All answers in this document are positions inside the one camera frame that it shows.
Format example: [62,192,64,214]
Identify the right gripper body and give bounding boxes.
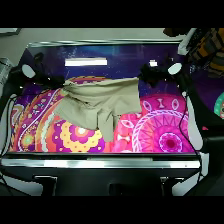
[138,63,159,88]

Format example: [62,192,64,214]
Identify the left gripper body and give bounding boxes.
[48,75,66,90]

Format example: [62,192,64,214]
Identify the beige pants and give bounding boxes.
[53,76,144,143]

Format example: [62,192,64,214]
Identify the orange black striped garment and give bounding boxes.
[185,28,224,79]

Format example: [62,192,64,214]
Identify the black cable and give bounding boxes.
[177,89,201,158]

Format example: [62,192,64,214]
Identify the silver frame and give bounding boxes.
[0,153,203,197]

